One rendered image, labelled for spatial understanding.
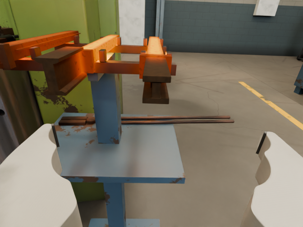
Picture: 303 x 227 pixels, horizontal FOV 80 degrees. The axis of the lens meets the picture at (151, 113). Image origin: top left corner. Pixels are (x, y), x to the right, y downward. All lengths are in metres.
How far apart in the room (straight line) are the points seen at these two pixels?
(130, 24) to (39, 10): 5.09
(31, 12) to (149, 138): 0.63
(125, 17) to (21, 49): 5.55
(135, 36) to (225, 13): 2.92
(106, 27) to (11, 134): 0.78
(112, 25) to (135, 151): 0.90
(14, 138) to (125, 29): 5.30
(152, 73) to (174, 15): 6.36
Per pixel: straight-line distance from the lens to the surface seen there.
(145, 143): 0.54
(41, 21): 0.86
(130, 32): 5.88
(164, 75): 0.18
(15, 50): 0.37
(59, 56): 0.24
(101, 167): 0.47
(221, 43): 6.97
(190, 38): 6.67
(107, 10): 1.25
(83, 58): 0.31
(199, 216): 1.31
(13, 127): 0.82
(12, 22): 1.28
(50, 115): 0.98
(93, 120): 0.64
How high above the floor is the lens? 1.07
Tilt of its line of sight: 28 degrees down
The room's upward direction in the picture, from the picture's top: 2 degrees clockwise
